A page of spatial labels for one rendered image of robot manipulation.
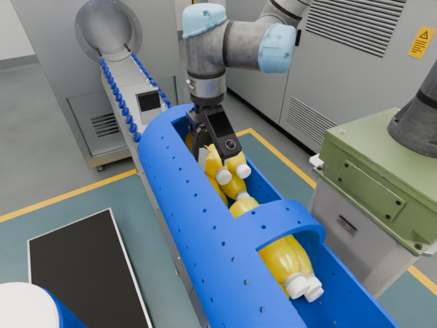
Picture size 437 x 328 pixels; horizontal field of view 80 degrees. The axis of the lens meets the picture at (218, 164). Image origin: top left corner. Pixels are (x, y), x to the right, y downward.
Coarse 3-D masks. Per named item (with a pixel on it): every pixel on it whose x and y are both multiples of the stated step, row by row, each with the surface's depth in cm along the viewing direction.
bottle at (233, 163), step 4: (240, 152) 74; (236, 156) 72; (240, 156) 73; (244, 156) 74; (228, 160) 73; (232, 160) 72; (236, 160) 72; (240, 160) 72; (244, 160) 73; (228, 164) 73; (232, 164) 72; (236, 164) 72; (240, 164) 71; (228, 168) 73; (232, 168) 73; (236, 168) 72
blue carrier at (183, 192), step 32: (160, 128) 68; (160, 160) 63; (192, 160) 57; (160, 192) 61; (192, 192) 53; (256, 192) 74; (192, 224) 50; (224, 224) 46; (256, 224) 44; (288, 224) 44; (320, 224) 50; (192, 256) 48; (224, 256) 43; (256, 256) 40; (320, 256) 58; (224, 288) 41; (256, 288) 38; (352, 288) 51; (224, 320) 40; (256, 320) 36; (288, 320) 34; (320, 320) 55; (352, 320) 52; (384, 320) 46
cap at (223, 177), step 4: (220, 172) 67; (224, 172) 66; (228, 172) 67; (216, 176) 68; (220, 176) 66; (224, 176) 67; (228, 176) 67; (220, 180) 67; (224, 180) 68; (228, 180) 68; (220, 184) 68; (224, 184) 69
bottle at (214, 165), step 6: (186, 138) 77; (192, 138) 75; (186, 144) 78; (210, 144) 73; (210, 150) 70; (216, 150) 71; (210, 156) 69; (216, 156) 69; (210, 162) 68; (216, 162) 68; (210, 168) 68; (216, 168) 68; (222, 168) 68; (210, 174) 69; (216, 174) 68
